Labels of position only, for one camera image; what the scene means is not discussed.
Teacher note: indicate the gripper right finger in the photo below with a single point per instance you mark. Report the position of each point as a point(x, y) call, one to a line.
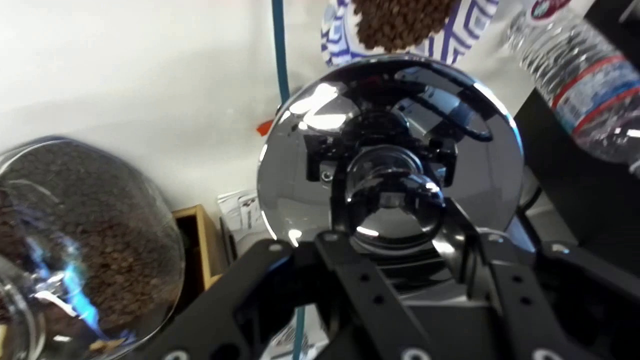
point(575, 280)

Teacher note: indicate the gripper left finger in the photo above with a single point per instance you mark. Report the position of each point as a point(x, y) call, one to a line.
point(230, 300)

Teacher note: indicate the silver dome lid with knob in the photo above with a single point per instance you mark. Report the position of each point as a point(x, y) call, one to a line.
point(480, 170)

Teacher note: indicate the wooden box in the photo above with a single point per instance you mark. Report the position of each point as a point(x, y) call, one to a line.
point(207, 245)

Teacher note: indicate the row of white packets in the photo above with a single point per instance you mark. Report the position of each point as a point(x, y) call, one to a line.
point(242, 215)

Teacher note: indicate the glass jar of coffee beans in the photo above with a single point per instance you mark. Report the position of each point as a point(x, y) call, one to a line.
point(115, 235)

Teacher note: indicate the orange tape piece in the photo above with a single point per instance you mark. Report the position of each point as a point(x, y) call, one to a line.
point(265, 127)

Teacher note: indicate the clear plastic water bottle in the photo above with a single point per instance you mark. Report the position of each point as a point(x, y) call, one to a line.
point(590, 85)

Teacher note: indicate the blue white patterned coffee bag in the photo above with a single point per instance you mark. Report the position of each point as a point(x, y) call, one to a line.
point(400, 25)

